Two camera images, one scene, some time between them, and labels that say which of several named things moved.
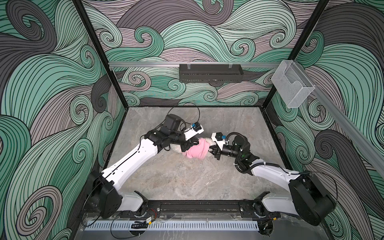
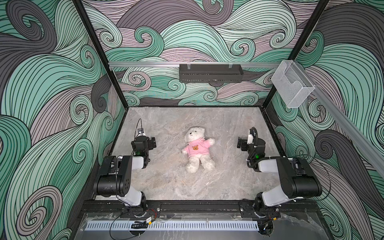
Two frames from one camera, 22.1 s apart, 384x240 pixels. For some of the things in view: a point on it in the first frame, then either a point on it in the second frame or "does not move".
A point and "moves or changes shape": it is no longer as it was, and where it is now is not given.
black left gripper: (189, 143) -> (150, 143)
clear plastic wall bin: (291, 84) does not move
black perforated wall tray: (211, 73) does not move
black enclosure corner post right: (300, 44) does not move
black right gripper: (218, 153) -> (244, 142)
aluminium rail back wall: (193, 63) does not move
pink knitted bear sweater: (199, 151) does not move
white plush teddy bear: (176, 148) moves or changes shape
